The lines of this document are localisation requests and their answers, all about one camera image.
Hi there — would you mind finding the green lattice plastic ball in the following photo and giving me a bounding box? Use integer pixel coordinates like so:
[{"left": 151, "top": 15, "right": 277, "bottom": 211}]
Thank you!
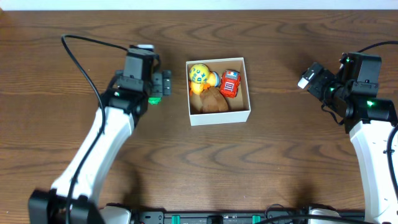
[{"left": 148, "top": 97, "right": 162, "bottom": 105}]

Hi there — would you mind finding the yellow ball with blue letters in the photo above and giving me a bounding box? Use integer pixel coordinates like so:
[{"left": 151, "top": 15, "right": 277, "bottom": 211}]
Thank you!
[{"left": 189, "top": 63, "right": 210, "bottom": 84}]

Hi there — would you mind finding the orange rubber duck toy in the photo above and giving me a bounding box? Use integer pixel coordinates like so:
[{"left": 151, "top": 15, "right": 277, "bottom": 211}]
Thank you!
[{"left": 188, "top": 72, "right": 220, "bottom": 96}]

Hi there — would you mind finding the brown plush toy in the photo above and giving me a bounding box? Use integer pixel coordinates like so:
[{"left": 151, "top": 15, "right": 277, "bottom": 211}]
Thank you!
[{"left": 200, "top": 87, "right": 229, "bottom": 113}]

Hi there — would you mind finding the red toy car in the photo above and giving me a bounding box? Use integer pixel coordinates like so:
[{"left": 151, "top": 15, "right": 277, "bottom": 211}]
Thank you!
[{"left": 220, "top": 70, "right": 241, "bottom": 98}]

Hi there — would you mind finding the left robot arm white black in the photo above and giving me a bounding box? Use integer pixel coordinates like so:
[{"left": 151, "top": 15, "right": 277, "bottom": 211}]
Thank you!
[{"left": 28, "top": 45, "right": 171, "bottom": 223}]

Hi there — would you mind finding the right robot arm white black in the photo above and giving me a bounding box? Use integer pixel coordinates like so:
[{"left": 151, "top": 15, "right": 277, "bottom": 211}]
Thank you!
[{"left": 298, "top": 52, "right": 397, "bottom": 223}]

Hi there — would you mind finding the white cardboard box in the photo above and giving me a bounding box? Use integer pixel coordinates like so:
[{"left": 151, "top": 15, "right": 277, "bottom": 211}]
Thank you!
[{"left": 185, "top": 57, "right": 251, "bottom": 126}]

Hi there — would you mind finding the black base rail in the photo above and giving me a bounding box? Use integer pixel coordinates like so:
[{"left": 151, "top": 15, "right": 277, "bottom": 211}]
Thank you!
[{"left": 130, "top": 204, "right": 364, "bottom": 224}]

